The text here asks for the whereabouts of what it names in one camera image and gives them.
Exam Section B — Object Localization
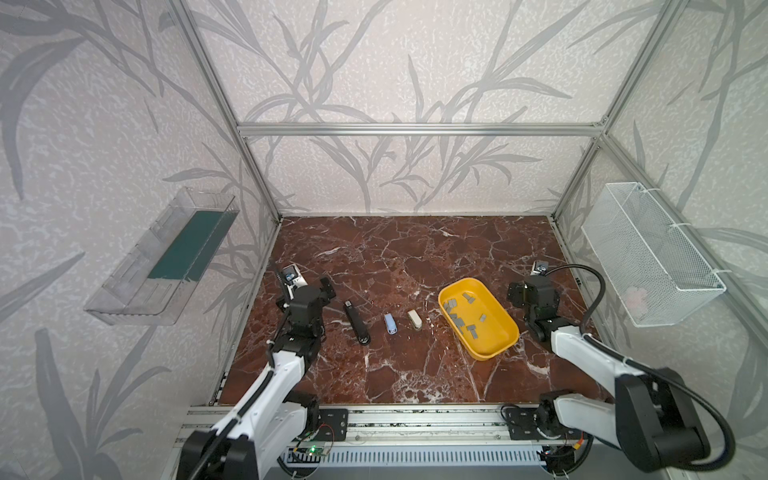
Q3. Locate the blue mini stapler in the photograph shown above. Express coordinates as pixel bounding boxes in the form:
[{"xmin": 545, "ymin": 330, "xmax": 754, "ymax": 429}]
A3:
[{"xmin": 384, "ymin": 313, "xmax": 398, "ymax": 335}]

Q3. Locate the white mini stapler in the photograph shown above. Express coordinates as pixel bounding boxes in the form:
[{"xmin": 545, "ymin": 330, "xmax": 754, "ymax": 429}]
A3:
[{"xmin": 407, "ymin": 310, "xmax": 423, "ymax": 330}]

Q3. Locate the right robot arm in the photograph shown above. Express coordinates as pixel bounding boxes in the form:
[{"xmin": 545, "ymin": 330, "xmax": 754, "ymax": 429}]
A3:
[{"xmin": 507, "ymin": 264, "xmax": 737, "ymax": 473}]

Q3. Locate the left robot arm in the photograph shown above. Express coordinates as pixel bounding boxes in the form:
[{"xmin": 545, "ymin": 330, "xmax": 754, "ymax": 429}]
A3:
[{"xmin": 176, "ymin": 264, "xmax": 336, "ymax": 479}]

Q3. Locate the yellow plastic tray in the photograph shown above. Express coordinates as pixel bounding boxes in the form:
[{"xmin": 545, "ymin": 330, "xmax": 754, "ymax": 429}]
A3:
[{"xmin": 438, "ymin": 277, "xmax": 520, "ymax": 361}]

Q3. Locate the pink object in basket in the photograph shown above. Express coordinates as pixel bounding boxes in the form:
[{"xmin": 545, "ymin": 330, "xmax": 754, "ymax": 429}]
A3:
[{"xmin": 622, "ymin": 287, "xmax": 649, "ymax": 316}]

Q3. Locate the small green circuit board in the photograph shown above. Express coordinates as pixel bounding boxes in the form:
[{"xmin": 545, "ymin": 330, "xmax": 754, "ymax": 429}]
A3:
[{"xmin": 290, "ymin": 445, "xmax": 332, "ymax": 463}]

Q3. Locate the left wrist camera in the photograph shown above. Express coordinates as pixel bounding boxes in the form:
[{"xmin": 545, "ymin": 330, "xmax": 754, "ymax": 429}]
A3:
[{"xmin": 278, "ymin": 264, "xmax": 308, "ymax": 301}]

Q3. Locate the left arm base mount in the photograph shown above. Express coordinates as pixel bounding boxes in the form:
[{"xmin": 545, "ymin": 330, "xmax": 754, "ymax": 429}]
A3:
[{"xmin": 303, "ymin": 407, "xmax": 349, "ymax": 442}]

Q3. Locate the white wire mesh basket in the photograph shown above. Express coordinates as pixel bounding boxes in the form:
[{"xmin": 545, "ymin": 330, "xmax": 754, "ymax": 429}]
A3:
[{"xmin": 582, "ymin": 182, "xmax": 727, "ymax": 328}]

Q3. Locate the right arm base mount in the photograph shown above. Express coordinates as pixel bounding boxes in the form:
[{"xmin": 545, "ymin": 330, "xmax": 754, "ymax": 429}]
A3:
[{"xmin": 500, "ymin": 404, "xmax": 585, "ymax": 444}]

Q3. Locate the aluminium front rail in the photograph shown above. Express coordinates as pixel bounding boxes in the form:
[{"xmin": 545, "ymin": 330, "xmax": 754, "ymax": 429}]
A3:
[{"xmin": 176, "ymin": 403, "xmax": 554, "ymax": 445}]

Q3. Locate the grey slotted cable duct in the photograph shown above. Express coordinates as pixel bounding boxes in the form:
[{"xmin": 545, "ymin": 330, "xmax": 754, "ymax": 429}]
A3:
[{"xmin": 282, "ymin": 446, "xmax": 544, "ymax": 468}]

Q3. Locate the clear plastic wall shelf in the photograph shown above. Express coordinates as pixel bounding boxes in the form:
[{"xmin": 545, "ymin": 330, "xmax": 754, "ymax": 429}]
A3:
[{"xmin": 84, "ymin": 187, "xmax": 240, "ymax": 326}]

